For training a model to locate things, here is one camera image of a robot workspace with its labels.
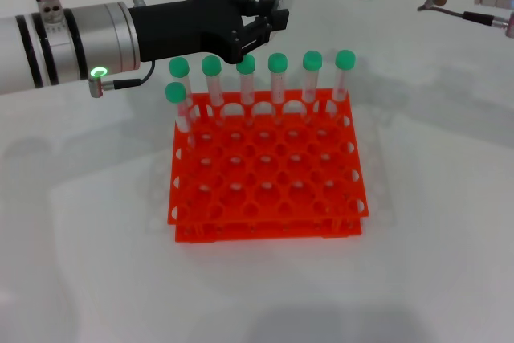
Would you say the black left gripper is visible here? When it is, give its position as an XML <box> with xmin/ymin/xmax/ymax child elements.
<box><xmin>128</xmin><ymin>0</ymin><xmax>291</xmax><ymax>65</ymax></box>

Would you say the orange test tube rack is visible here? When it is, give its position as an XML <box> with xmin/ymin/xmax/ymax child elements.
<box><xmin>166</xmin><ymin>88</ymin><xmax>369</xmax><ymax>243</ymax></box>

